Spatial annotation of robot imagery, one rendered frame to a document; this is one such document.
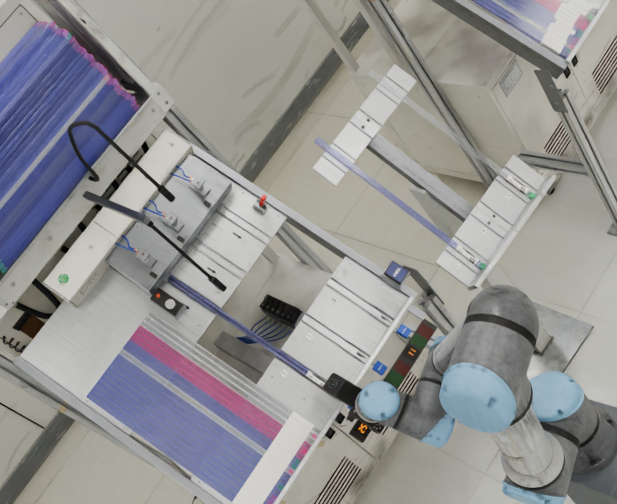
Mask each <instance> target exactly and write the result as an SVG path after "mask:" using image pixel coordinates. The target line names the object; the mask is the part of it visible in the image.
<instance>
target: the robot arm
mask: <svg viewBox="0 0 617 504"><path fill-rule="evenodd" d="M538 335H539V319H538V314H537V311H536V308H535V306H534V304H533V303H532V301H531V300H530V298H529V297H528V296H527V295H526V294H525V293H524V292H522V291H521V290H519V289H517V288H515V287H513V286H510V285H503V284H498V285H492V286H489V287H487V288H485V289H483V290H482V291H480V292H479V293H478V294H477V295H476V296H475V298H474V299H473V300H472V301H471V302H470V304H469V306H468V308H467V313H466V316H465V317H464V318H463V319H462V320H461V321H460V322H459V323H458V325H457V326H456V327H455V328H454V329H453V330H452V331H451V332H450V333H449V334H448V335H447V336H446V335H443V336H438V337H437V338H435V340H434V342H433V344H432V346H431V347H430V349H429V352H428V357H427V360H426V362H425V365H424V368H423V370H422V373H421V376H420V378H419V381H418V384H417V386H416V389H415V392H414V394H413V396H411V395H408V394H406V393H403V392H401V391H399V390H397V389H395V388H394V387H393V386H392V385H391V384H389V383H387V382H384V381H374V382H371V383H369V384H367V385H366V386H365V387H364V388H363V389H361V388H360V387H358V386H356V385H354V384H353V383H351V382H350V381H348V380H346V379H344V378H343V377H341V376H339V375H338V374H336V373H332V374H331V375H330V377H329V378H328V380H327V381H326V383H325V384H324V386H323V389H324V390H325V391H326V392H327V393H328V394H330V395H332V396H333V397H335V398H336V399H338V400H340V401H341V402H343V403H345V404H346V405H348V406H349V407H351V409H350V411H349V412H348V416H347V418H346V419H347V420H349V421H350V422H353V421H354V419H356V420H357V419H358V420H360V421H361V422H363V423H364V424H366V425H367V426H369V429H370V430H372V431H373V432H375V433H376V434H379V433H380V432H381V431H382V429H383V428H384V427H385V426H387V427H390V428H393V429H395V430H397V431H399V432H402V433H404V434H406V435H408V436H410V437H413V438H415V439H417V440H419V441H420V442H424V443H427V444H429V445H432V446H434V447H437V448H441V447H443V446H445V444H446V443H447V442H448V440H449V438H450V436H451V434H452V431H453V428H454V424H455V419H457V420H458V422H459V423H461V424H463V425H464V426H467V427H469V428H471V429H474V430H477V431H480V432H485V433H490V435H491V437H492V438H493V440H494V441H495V443H496V444H497V446H498V447H499V449H500V451H501V464H502V467H503V470H504V472H505V473H506V476H505V479H504V480H503V481H502V483H503V486H502V492H503V493H504V494H505V495H506V496H508V497H510V498H512V499H514V500H517V501H519V502H522V503H525V504H564V501H565V499H566V498H567V495H566V494H567V490H568V486H569V483H570V479H571V476H572V473H576V474H590V473H594V472H597V471H599V470H601V469H603V468H605V467H606V466H607V465H608V464H610V463H611V461H612V460H613V459H614V458H615V456H616V454H617V425H616V423H615V421H614V420H613V419H612V417H611V416H610V415H609V414H608V413H607V412H606V411H604V410H603V409H601V408H600V407H597V406H595V405H592V403H591V402H590V401H589V399H588V398H587V396H586V395H585V393H584V392H583V389H582V387H581V386H580V385H579V384H578V383H577V382H575V380H574V379H573V378H571V377H570V376H569V375H567V374H565V373H562V372H556V371H550V372H544V373H541V374H539V375H538V376H536V377H533V378H532V379H530V380H529V379H528V376H527V371H528V368H529V365H530V362H531V359H532V356H533V352H534V349H535V346H536V343H537V339H538ZM373 426H374V427H375V428H374V427H373ZM380 427H381V428H380ZM376 428H377V429H378V428H380V429H378V430H377V429H376Z"/></svg>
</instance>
